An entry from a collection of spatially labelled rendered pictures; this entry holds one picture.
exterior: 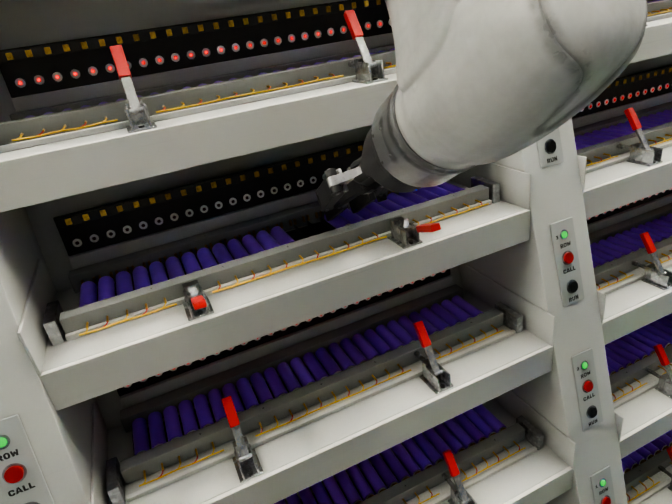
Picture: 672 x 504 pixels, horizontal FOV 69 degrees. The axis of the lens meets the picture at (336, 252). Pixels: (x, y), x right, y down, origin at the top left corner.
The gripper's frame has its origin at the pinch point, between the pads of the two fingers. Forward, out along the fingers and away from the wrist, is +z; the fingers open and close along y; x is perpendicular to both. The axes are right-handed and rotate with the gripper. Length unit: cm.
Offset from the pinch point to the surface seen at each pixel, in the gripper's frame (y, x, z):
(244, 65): 5.6, -22.9, 5.6
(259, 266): 13.3, 4.8, 0.1
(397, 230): -4.0, 5.9, -2.8
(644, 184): -45.2, 10.7, -2.9
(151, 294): 25.8, 4.2, -0.2
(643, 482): -45, 63, 18
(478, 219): -16.1, 7.8, -2.3
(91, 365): 32.9, 9.5, -3.6
